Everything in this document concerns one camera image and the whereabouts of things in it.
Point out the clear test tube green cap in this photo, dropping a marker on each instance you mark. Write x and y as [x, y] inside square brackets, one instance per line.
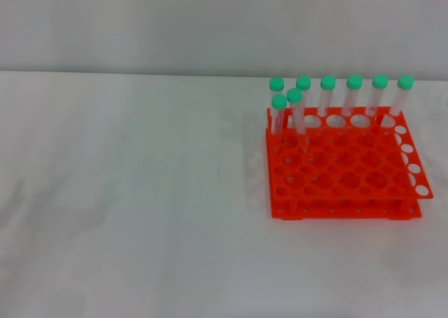
[328, 82]
[303, 82]
[379, 81]
[354, 81]
[279, 101]
[276, 83]
[405, 82]
[294, 95]

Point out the orange plastic test tube rack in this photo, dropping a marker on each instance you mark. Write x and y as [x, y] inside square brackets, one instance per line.
[336, 164]

